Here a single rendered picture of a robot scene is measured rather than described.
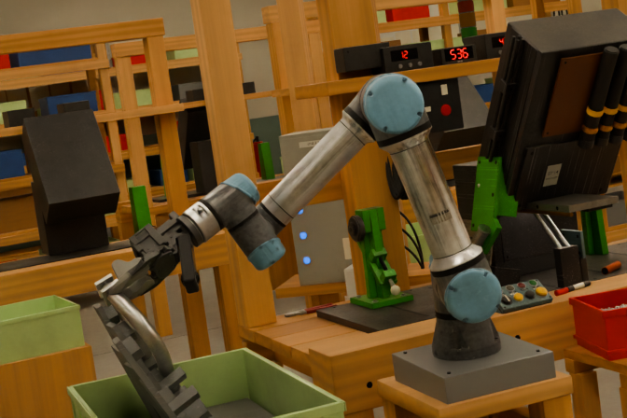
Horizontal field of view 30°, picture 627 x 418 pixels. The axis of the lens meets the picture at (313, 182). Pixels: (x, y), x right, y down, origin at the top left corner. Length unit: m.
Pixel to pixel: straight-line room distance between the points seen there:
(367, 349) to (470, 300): 0.50
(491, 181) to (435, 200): 0.89
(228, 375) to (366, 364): 0.34
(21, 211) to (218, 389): 7.21
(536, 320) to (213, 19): 1.20
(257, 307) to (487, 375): 1.04
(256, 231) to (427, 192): 0.35
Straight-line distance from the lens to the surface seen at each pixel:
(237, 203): 2.36
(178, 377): 2.34
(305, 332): 3.19
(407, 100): 2.32
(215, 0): 3.31
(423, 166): 2.36
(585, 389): 3.01
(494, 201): 3.23
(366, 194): 3.46
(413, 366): 2.58
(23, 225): 9.85
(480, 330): 2.56
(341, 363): 2.80
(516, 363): 2.52
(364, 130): 2.56
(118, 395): 2.67
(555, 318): 3.08
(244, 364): 2.73
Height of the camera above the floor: 1.54
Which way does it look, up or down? 5 degrees down
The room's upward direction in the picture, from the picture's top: 8 degrees counter-clockwise
